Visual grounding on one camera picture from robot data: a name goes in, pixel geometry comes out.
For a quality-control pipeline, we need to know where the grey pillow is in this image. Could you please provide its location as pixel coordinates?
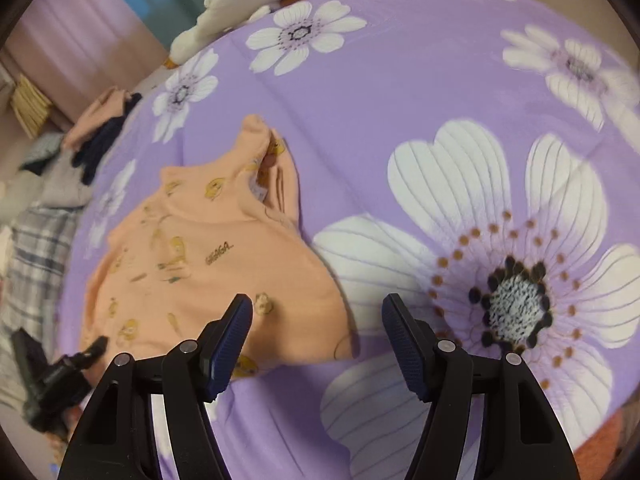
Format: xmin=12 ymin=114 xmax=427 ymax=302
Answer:
xmin=1 ymin=151 xmax=100 ymax=226

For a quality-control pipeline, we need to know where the orange cartoon print shirt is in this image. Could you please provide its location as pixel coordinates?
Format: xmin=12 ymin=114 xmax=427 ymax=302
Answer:
xmin=81 ymin=115 xmax=354 ymax=378

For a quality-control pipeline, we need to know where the pink folded garment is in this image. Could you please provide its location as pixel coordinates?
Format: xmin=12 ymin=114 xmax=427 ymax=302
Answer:
xmin=62 ymin=87 xmax=132 ymax=151

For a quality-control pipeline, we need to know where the navy blue garment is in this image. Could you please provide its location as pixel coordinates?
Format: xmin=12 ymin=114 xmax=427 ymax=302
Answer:
xmin=72 ymin=92 xmax=142 ymax=185

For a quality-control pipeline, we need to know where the purple floral bedsheet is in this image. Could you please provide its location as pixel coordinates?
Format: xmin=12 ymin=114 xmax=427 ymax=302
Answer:
xmin=58 ymin=0 xmax=639 ymax=479

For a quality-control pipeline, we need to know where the plaid blanket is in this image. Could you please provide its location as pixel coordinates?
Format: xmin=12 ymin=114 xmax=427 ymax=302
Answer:
xmin=1 ymin=207 xmax=81 ymax=411

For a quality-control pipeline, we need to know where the yellow pleated fabric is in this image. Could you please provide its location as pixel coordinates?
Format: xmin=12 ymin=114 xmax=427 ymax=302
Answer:
xmin=10 ymin=74 xmax=52 ymax=139

